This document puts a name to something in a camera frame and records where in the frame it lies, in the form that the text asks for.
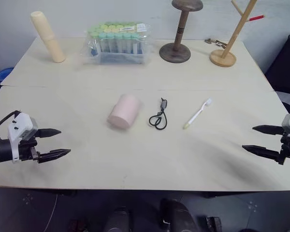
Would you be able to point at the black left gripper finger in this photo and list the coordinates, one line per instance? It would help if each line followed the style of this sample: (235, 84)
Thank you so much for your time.
(53, 154)
(48, 133)

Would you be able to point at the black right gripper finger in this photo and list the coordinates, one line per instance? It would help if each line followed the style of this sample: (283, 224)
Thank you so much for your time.
(270, 129)
(263, 151)

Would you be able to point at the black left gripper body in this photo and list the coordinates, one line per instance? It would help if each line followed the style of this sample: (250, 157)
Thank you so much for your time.
(27, 149)

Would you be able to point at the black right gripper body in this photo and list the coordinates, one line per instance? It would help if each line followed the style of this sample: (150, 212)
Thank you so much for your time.
(286, 147)

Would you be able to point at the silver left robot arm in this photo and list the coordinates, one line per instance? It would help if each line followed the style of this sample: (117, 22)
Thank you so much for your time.
(0, 151)

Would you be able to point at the blue plastic bowl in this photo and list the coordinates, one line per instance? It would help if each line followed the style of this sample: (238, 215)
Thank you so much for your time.
(2, 75)

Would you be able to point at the white toothbrush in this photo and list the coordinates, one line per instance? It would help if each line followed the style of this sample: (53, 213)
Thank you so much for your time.
(195, 117)

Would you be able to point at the pink plastic cup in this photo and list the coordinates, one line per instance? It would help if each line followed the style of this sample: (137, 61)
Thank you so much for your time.
(124, 112)

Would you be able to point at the cream cylindrical holder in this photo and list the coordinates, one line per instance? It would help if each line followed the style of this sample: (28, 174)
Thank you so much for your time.
(48, 38)

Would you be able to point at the light wooden tree stand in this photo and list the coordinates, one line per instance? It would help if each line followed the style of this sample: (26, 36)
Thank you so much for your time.
(234, 36)

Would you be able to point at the small metal key bunch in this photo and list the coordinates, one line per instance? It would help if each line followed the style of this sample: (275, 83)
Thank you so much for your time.
(216, 42)

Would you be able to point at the red marker pen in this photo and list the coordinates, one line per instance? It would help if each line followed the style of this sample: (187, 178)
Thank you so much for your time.
(256, 18)

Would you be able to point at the bagged test tube rack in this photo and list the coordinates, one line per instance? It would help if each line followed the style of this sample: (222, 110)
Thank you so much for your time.
(117, 43)

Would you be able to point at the dark wooden hat stand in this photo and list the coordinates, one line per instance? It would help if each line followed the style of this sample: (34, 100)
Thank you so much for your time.
(180, 33)

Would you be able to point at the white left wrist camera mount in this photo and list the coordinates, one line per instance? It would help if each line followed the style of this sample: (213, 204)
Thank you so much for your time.
(19, 124)

